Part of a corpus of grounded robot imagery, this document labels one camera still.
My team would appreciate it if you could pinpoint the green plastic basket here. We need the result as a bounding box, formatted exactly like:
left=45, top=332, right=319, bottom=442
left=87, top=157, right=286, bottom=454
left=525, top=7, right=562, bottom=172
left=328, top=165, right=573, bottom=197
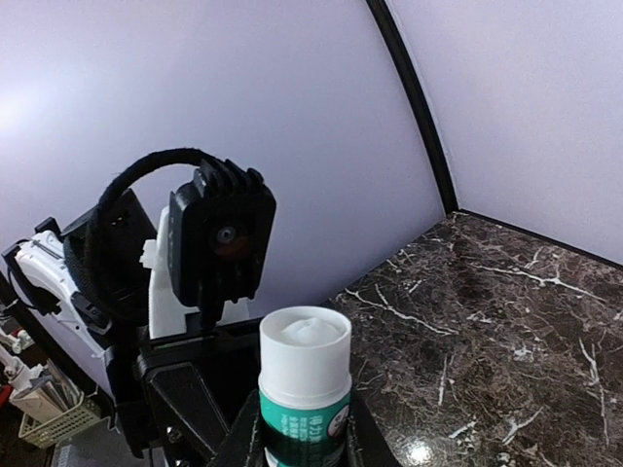
left=18, top=398, right=101, bottom=449

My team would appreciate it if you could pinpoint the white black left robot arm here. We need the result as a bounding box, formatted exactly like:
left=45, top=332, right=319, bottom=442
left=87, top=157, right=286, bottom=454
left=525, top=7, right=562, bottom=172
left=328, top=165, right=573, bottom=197
left=3, top=189, right=275, bottom=466

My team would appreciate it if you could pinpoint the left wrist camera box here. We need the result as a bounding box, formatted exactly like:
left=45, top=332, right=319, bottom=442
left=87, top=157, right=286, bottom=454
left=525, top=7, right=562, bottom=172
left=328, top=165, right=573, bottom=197
left=168, top=157, right=276, bottom=309

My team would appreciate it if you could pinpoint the black right frame post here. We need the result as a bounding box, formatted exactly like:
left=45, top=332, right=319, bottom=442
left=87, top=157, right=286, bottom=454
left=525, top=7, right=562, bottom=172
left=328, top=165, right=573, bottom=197
left=365, top=0, right=622, bottom=269

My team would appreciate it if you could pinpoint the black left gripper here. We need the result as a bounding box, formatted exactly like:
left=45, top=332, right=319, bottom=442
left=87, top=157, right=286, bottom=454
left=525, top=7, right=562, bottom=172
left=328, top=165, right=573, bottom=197
left=111, top=319, right=260, bottom=466

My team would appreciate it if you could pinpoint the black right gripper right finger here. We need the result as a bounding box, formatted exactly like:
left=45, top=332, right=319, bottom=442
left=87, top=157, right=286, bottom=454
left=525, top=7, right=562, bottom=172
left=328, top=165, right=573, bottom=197
left=343, top=390, right=397, bottom=467

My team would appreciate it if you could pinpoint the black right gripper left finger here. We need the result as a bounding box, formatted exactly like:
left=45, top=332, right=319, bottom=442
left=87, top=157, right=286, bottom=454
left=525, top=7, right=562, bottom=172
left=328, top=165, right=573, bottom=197
left=208, top=390, right=266, bottom=467

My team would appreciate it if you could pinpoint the green white glue stick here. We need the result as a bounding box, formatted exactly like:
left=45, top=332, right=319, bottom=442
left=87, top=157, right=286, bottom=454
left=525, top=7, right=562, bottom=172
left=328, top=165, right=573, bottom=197
left=258, top=306, right=352, bottom=466

